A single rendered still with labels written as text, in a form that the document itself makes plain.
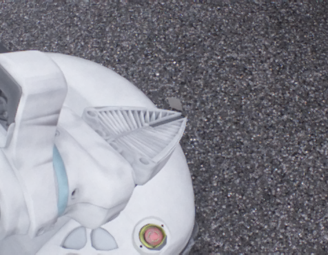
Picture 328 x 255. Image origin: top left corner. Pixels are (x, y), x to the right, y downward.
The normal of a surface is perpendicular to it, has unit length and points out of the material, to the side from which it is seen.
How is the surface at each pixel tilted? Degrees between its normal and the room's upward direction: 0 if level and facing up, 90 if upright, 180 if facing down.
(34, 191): 67
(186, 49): 0
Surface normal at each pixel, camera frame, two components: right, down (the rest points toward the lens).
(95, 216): 0.01, 0.55
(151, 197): 0.29, -0.47
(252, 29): -0.03, -0.48
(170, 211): 0.62, -0.36
